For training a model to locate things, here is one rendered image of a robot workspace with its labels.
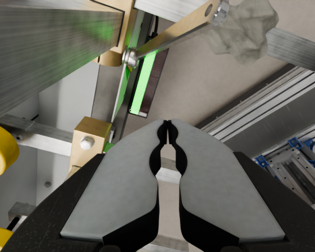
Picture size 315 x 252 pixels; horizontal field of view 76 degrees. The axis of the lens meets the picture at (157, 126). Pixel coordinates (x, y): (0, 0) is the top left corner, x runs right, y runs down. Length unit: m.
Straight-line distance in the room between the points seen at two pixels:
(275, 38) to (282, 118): 0.90
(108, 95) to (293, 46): 0.34
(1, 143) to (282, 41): 0.38
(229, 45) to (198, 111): 1.00
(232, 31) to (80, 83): 0.41
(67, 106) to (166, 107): 0.73
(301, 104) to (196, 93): 0.51
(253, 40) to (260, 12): 0.03
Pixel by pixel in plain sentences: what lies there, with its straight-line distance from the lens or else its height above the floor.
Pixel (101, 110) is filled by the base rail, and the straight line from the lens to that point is 0.48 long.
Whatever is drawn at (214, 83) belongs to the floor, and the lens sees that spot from 1.20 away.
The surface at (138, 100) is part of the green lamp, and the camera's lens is 0.45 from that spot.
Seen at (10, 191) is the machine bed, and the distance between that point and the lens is 0.68.
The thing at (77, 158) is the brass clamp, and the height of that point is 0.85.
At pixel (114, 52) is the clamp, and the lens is 0.26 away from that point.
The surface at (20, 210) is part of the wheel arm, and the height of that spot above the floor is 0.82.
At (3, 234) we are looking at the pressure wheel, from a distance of 0.54.
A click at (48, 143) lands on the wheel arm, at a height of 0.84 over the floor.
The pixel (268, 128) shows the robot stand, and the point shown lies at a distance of 1.17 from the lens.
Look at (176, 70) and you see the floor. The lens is 1.15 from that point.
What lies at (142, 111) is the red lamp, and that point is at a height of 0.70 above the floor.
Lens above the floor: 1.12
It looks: 61 degrees down
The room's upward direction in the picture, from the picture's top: 176 degrees counter-clockwise
